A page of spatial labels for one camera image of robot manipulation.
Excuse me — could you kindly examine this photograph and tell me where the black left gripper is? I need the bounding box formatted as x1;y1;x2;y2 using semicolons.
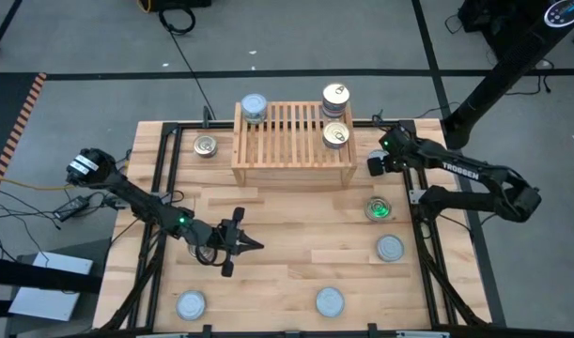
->
199;207;265;277

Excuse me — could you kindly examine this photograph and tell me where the wooden slatted shelf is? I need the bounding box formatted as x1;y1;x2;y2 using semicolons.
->
231;100;359;189

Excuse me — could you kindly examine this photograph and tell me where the black tower fan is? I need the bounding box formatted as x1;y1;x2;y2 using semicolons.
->
442;0;574;150

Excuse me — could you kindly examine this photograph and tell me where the black equipment pile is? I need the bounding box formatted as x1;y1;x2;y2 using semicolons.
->
457;0;549;57

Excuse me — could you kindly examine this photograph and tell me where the black power adapter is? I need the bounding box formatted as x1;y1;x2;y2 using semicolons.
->
53;195;91;222

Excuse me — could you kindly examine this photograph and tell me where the white flat box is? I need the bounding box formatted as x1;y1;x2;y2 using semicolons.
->
8;251;94;323

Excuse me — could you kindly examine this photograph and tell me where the black beam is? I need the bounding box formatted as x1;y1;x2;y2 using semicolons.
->
0;256;103;295

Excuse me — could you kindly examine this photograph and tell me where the black equipment case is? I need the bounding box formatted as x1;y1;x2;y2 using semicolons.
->
147;0;213;11

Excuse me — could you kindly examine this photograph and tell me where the orange black striped strip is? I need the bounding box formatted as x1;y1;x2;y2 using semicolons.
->
0;72;48;177

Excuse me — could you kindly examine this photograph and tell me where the black metal table frame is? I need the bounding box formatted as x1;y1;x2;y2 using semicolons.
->
96;119;494;338

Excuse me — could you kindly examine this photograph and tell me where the yellow floor cable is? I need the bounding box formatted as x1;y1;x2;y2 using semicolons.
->
0;176;76;192

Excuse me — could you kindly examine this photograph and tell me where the black coiled floor cable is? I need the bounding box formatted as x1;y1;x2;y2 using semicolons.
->
157;4;217;121

